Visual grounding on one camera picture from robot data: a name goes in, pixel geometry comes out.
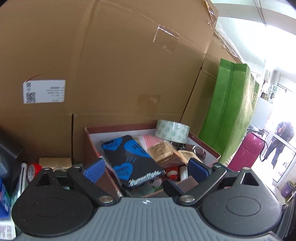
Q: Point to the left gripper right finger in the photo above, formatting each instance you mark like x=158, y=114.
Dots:
x=198, y=170

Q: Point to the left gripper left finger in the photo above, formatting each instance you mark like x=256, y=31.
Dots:
x=94, y=171

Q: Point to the sunglasses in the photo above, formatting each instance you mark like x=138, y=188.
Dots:
x=199, y=152

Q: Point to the brown sachet packet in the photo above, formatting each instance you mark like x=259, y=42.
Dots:
x=165, y=155

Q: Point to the black blue hearts phone case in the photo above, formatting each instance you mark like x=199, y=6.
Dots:
x=132, y=165

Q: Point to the maroon cardboard box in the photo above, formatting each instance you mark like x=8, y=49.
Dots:
x=144, y=134

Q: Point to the red tape roll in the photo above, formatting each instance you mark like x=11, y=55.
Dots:
x=32, y=171

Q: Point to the pink thermos bottle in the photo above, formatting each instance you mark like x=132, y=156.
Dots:
x=248, y=152

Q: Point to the green fabric bag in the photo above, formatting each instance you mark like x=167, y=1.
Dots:
x=231, y=109

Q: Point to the black product box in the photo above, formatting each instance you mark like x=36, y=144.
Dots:
x=11, y=160

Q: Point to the person in doorway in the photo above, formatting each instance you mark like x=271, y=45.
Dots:
x=285, y=131

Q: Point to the large cardboard box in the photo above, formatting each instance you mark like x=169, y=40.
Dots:
x=71, y=65

